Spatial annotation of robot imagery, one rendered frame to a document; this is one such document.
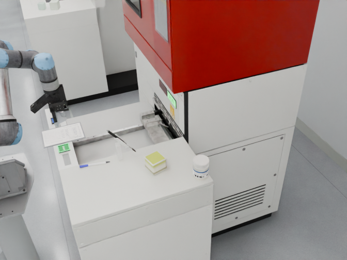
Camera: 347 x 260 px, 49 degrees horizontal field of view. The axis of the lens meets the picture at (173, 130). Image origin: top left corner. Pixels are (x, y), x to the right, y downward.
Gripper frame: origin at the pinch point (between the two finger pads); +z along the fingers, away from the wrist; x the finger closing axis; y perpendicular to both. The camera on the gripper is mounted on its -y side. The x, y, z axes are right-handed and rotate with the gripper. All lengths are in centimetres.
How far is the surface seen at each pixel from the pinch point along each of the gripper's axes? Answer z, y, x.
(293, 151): 111, 183, 39
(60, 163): 14.6, -2.4, -10.4
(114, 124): 29, 33, 29
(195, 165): 6, 51, -46
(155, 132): 23, 50, 4
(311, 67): 48, 207, 66
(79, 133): 14.3, 10.0, 8.4
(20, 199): 28.7, -24.2, -12.1
